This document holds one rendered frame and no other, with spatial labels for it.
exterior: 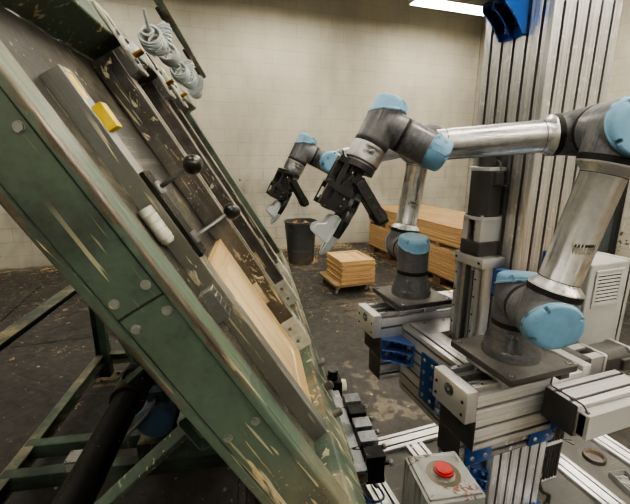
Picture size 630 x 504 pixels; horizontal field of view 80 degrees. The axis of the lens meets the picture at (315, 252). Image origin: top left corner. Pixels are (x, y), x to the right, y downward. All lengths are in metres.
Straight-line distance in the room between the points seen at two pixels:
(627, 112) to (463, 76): 7.37
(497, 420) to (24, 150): 1.14
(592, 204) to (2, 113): 0.99
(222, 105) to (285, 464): 5.96
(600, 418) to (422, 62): 7.03
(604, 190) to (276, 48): 6.08
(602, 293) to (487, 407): 0.62
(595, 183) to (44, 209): 0.96
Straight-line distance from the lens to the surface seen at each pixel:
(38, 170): 0.60
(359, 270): 4.43
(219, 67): 6.48
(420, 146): 0.84
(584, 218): 0.95
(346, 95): 6.96
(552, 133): 1.05
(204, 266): 0.82
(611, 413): 1.26
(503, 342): 1.12
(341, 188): 0.79
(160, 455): 0.86
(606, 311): 1.61
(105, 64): 1.29
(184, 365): 0.62
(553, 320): 0.96
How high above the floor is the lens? 1.56
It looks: 14 degrees down
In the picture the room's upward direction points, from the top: straight up
